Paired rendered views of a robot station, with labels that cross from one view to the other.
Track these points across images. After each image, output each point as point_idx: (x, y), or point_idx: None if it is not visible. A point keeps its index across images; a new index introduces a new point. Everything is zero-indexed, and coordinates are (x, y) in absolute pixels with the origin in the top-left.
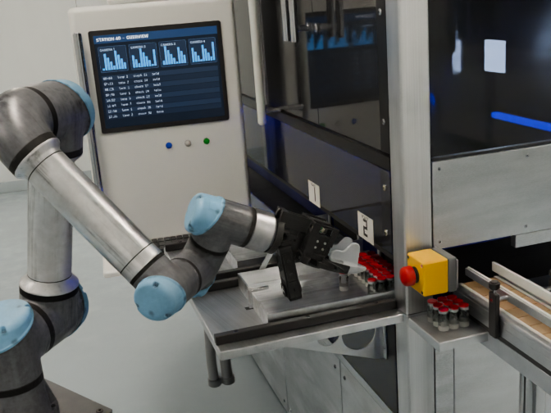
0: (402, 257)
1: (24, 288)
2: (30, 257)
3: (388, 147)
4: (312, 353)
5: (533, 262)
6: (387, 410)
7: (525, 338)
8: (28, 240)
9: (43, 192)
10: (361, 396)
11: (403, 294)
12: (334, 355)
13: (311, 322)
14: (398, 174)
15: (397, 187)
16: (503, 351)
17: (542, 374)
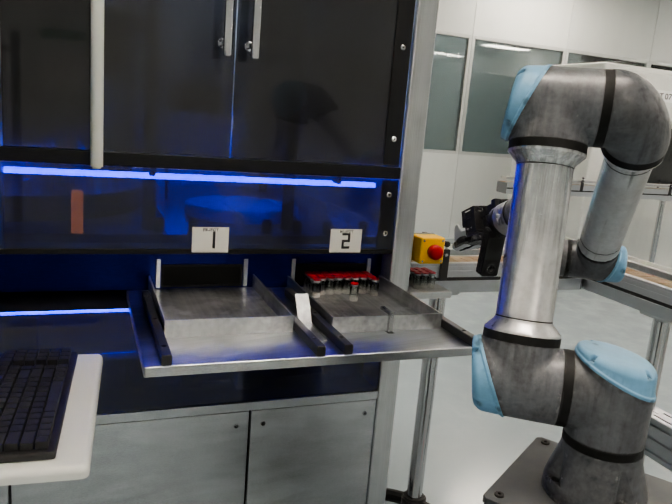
0: (408, 246)
1: (559, 336)
2: (555, 293)
3: (397, 159)
4: (157, 453)
5: None
6: (359, 396)
7: (470, 266)
8: (555, 271)
9: (647, 180)
10: (302, 418)
11: (405, 276)
12: (237, 413)
13: None
14: (413, 179)
15: (410, 189)
16: (447, 287)
17: (482, 282)
